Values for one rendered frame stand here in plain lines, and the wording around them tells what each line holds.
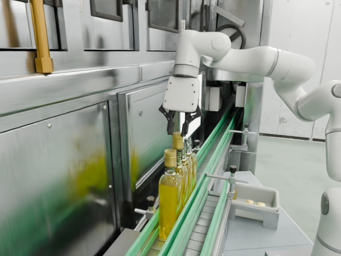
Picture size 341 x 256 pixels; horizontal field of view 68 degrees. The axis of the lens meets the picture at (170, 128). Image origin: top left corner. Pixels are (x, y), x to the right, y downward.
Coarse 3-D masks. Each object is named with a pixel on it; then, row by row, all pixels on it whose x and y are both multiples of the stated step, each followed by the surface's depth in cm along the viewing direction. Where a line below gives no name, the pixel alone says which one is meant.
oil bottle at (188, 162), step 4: (184, 160) 83; (188, 160) 84; (184, 164) 82; (188, 164) 82; (192, 164) 86; (188, 168) 82; (188, 172) 82; (188, 176) 83; (188, 180) 83; (188, 184) 84; (188, 188) 84; (188, 192) 85; (188, 196) 85
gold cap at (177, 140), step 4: (176, 132) 77; (180, 132) 77; (172, 136) 76; (176, 136) 75; (180, 136) 75; (176, 140) 75; (180, 140) 75; (176, 144) 76; (180, 144) 76; (176, 148) 76; (180, 148) 76
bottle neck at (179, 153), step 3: (177, 150) 79; (180, 150) 78; (177, 153) 77; (180, 153) 77; (177, 156) 77; (180, 156) 77; (177, 159) 77; (180, 159) 77; (177, 162) 77; (180, 162) 78; (177, 165) 78; (180, 165) 78
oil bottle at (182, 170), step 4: (176, 168) 78; (180, 168) 78; (184, 168) 79; (180, 172) 77; (184, 172) 78; (184, 176) 78; (184, 180) 78; (184, 184) 79; (184, 188) 79; (184, 192) 79; (184, 196) 80; (184, 200) 80; (184, 204) 81
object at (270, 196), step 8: (240, 184) 119; (248, 184) 118; (240, 192) 120; (248, 192) 118; (256, 192) 117; (264, 192) 116; (272, 192) 114; (232, 200) 105; (240, 200) 118; (256, 200) 118; (264, 200) 116; (272, 200) 114; (264, 208) 101; (272, 208) 100
